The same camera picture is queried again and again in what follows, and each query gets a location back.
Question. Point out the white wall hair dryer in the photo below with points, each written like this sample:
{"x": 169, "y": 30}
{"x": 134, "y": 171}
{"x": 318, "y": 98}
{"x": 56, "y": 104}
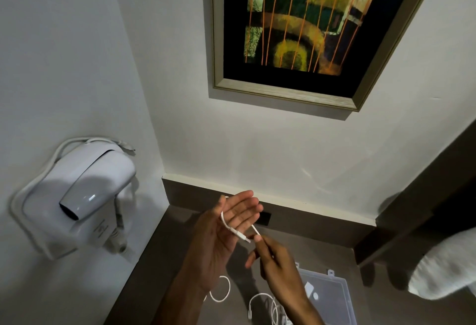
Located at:
{"x": 96, "y": 183}

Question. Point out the black wall socket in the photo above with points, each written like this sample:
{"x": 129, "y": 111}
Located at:
{"x": 264, "y": 218}

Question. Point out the white hair dryer wall holder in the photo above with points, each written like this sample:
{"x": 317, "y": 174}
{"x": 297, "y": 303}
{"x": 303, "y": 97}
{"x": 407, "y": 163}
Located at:
{"x": 44, "y": 220}

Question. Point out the person's left hand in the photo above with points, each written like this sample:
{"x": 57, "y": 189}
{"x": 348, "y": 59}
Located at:
{"x": 214, "y": 246}

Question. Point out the white folded towel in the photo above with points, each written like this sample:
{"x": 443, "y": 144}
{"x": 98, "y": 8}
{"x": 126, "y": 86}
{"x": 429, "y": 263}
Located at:
{"x": 444, "y": 267}

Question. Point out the person's right hand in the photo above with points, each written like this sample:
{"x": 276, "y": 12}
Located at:
{"x": 282, "y": 272}

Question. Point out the dark wooden shelf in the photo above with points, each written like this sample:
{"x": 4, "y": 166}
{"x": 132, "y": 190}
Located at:
{"x": 427, "y": 194}

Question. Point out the person's left little finger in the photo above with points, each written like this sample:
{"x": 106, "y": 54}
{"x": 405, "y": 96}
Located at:
{"x": 245, "y": 225}

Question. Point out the person's right forearm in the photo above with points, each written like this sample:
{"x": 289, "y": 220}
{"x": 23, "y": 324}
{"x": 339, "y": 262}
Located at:
{"x": 303, "y": 313}

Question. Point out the person's left middle finger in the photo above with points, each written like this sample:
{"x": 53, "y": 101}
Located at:
{"x": 247, "y": 205}

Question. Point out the small white square piece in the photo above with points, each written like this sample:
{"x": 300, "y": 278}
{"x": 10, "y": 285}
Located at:
{"x": 308, "y": 289}

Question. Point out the person's right thumb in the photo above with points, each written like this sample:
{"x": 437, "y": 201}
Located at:
{"x": 251, "y": 259}

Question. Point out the person's left forearm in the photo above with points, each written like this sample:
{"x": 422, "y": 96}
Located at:
{"x": 178, "y": 302}

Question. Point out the clear plastic storage box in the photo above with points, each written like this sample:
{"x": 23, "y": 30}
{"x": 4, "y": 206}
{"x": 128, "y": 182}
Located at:
{"x": 331, "y": 298}

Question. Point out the framed abstract painting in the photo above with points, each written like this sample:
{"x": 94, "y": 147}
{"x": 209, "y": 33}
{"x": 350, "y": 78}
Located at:
{"x": 316, "y": 27}

